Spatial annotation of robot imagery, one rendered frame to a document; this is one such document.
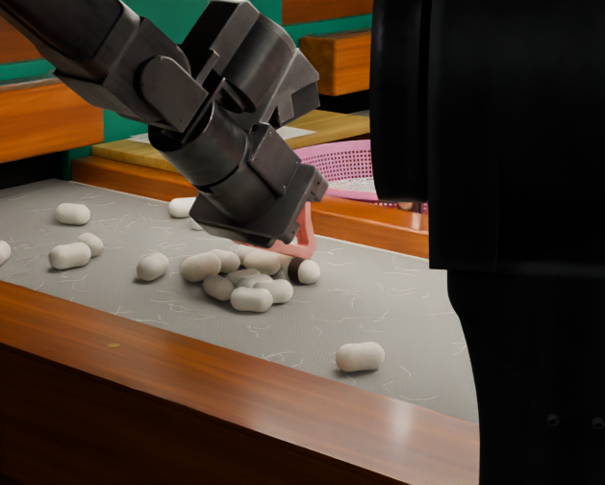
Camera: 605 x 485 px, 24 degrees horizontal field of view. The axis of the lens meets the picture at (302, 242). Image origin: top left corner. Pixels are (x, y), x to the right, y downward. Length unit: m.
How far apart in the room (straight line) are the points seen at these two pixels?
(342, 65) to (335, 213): 0.50
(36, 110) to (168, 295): 0.35
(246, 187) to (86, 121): 0.42
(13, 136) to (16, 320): 0.42
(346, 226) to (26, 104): 0.35
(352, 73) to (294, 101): 0.67
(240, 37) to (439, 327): 0.26
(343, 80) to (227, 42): 0.73
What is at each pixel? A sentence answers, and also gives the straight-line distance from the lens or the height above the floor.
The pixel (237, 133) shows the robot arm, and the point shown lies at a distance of 1.05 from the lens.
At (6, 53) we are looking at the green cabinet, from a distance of 1.48.
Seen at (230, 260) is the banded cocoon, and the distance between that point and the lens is 1.17.
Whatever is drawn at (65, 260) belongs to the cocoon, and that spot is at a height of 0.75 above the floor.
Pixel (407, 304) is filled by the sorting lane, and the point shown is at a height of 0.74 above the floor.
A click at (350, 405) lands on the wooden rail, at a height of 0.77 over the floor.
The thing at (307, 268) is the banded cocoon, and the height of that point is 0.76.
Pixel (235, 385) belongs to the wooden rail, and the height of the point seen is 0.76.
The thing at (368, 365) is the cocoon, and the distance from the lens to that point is 0.95.
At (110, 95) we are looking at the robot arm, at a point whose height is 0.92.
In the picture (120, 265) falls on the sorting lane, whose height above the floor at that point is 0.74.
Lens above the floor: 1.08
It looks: 15 degrees down
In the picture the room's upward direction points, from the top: straight up
